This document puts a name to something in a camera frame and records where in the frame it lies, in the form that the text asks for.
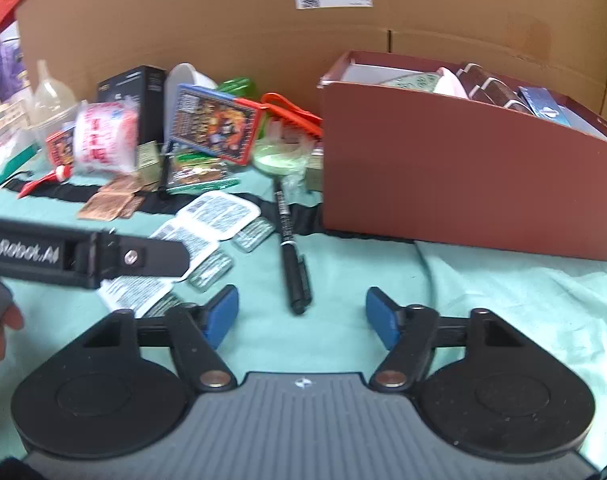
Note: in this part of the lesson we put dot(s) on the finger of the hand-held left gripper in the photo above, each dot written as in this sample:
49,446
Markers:
148,260

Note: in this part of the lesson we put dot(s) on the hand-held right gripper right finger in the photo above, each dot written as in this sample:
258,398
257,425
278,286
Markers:
381,317

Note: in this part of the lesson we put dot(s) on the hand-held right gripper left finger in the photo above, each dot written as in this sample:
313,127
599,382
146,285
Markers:
221,315

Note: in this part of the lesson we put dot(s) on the red-brown cardboard storage box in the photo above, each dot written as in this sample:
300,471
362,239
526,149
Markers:
433,170

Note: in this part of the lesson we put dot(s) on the brown striped glasses case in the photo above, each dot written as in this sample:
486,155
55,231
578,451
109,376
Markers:
493,91

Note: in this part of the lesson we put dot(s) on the light green desktop cloth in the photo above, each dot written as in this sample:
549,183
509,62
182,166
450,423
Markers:
343,280

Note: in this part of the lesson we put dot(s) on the white printed sachet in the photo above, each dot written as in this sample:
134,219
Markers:
186,247
133,292
218,212

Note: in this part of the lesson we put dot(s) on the clear blister pack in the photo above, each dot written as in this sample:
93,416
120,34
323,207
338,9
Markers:
211,270
253,234

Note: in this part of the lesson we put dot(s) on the copper foil sachet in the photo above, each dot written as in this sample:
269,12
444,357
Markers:
118,185
103,206

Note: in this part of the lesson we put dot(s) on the small red white tube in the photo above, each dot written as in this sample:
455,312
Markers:
43,180

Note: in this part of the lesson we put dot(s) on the black marker pen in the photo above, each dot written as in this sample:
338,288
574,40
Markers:
292,260

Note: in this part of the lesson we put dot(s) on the small olive box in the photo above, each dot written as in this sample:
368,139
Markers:
314,172
148,162

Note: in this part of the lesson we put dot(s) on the green printed packet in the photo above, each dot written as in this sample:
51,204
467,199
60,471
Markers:
198,175

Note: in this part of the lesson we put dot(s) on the small red card box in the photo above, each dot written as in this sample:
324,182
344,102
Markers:
61,147

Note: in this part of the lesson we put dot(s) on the clear plastic container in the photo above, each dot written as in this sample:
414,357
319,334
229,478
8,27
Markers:
3,130

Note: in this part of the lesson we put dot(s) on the pink white wrapped roll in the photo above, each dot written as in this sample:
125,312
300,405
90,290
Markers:
106,137

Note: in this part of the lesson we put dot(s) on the blue red-bordered card box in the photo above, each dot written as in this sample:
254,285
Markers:
213,125

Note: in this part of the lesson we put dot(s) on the clear plastic funnel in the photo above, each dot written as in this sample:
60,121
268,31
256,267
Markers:
51,95

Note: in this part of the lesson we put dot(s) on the black carton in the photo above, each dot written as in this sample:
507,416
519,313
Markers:
133,100

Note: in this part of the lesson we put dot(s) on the light green tape roll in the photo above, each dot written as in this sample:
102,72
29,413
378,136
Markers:
278,160

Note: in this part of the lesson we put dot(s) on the white plastic cup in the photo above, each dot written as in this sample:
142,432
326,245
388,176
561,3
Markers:
191,77

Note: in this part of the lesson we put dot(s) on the purple box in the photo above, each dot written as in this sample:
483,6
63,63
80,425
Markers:
6,65

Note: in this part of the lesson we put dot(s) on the green plastic wrapper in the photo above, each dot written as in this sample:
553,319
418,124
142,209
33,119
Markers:
241,87

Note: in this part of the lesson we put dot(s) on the orange-red plastic comb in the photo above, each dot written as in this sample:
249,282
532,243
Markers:
296,112

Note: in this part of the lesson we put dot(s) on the green patterned card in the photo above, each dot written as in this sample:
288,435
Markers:
416,82

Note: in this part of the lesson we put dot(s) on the white round container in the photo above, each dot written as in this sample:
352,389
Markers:
451,84

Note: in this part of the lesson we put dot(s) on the large brown cardboard sheet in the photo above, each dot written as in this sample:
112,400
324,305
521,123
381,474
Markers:
208,20

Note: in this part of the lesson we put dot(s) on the blue carton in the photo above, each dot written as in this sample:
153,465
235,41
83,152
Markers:
546,105

